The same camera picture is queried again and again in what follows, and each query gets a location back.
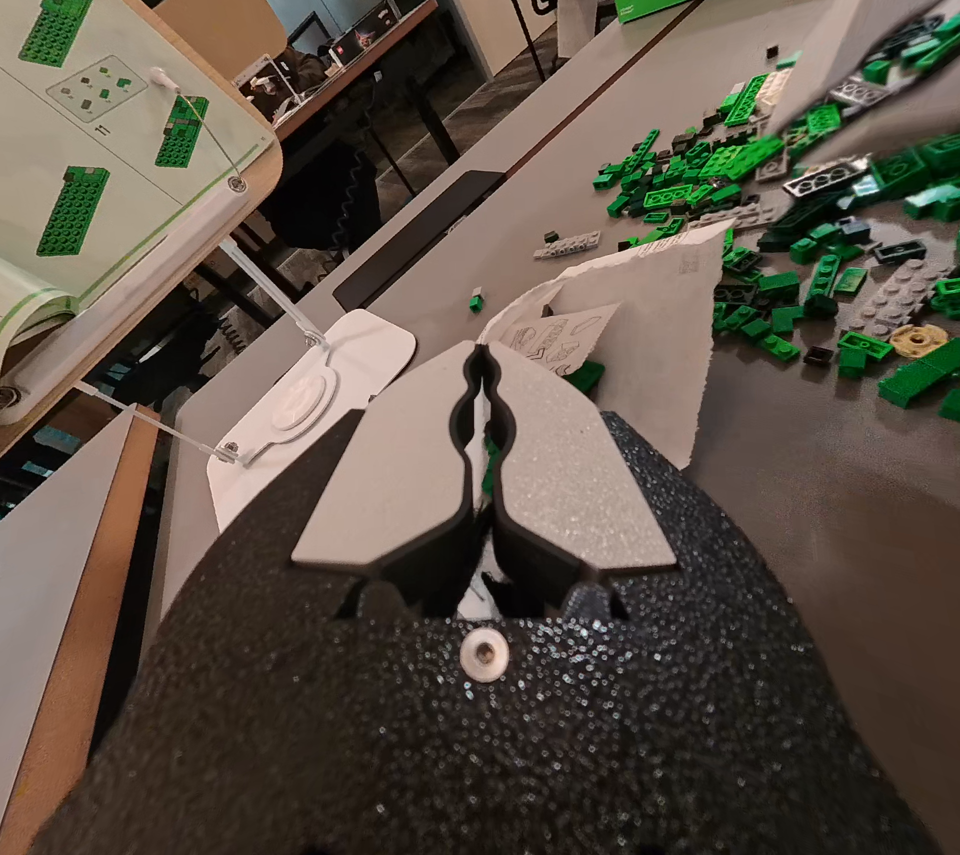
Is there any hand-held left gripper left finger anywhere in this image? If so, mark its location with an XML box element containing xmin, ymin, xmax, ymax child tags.
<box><xmin>291</xmin><ymin>342</ymin><xmax>490</xmax><ymax>618</ymax></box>

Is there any coiled black cable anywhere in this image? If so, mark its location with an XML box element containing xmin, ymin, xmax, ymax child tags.
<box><xmin>330</xmin><ymin>142</ymin><xmax>380</xmax><ymax>256</ymax></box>

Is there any wooden book stand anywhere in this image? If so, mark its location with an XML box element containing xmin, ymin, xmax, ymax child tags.
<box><xmin>0</xmin><ymin>0</ymin><xmax>419</xmax><ymax>534</ymax></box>

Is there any pile of green toy bricks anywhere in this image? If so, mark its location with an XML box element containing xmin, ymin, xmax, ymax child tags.
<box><xmin>592</xmin><ymin>15</ymin><xmax>960</xmax><ymax>425</ymax></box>

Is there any torn white paper bag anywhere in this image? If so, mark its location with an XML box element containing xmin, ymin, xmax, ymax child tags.
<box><xmin>478</xmin><ymin>217</ymin><xmax>738</xmax><ymax>472</ymax></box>

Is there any tan round toy piece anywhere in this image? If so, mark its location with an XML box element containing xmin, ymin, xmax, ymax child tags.
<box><xmin>890</xmin><ymin>324</ymin><xmax>944</xmax><ymax>359</ymax></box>

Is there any metal page holder clip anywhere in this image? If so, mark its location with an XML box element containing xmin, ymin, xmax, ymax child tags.
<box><xmin>150</xmin><ymin>66</ymin><xmax>250</xmax><ymax>195</ymax></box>

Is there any grey narrow holed plate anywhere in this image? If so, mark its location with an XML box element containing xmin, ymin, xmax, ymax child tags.
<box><xmin>532</xmin><ymin>231</ymin><xmax>603</xmax><ymax>262</ymax></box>

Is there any wooden background table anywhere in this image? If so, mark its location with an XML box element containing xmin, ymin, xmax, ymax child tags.
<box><xmin>270</xmin><ymin>0</ymin><xmax>462</xmax><ymax>196</ymax></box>

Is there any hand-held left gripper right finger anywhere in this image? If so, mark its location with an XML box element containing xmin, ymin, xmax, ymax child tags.
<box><xmin>482</xmin><ymin>342</ymin><xmax>678</xmax><ymax>618</ymax></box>

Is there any green toy instruction booklet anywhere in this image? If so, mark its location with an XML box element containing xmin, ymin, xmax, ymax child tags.
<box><xmin>0</xmin><ymin>0</ymin><xmax>275</xmax><ymax>376</ymax></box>

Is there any dark display box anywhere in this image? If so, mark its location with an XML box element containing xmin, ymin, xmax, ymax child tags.
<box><xmin>330</xmin><ymin>0</ymin><xmax>402</xmax><ymax>65</ymax></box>

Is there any wooden rounded panel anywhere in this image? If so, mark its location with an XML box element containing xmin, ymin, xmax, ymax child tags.
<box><xmin>153</xmin><ymin>0</ymin><xmax>290</xmax><ymax>87</ymax></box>

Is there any black desk cable cover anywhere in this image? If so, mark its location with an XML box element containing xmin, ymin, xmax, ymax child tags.
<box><xmin>332</xmin><ymin>169</ymin><xmax>509</xmax><ymax>313</ymax></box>

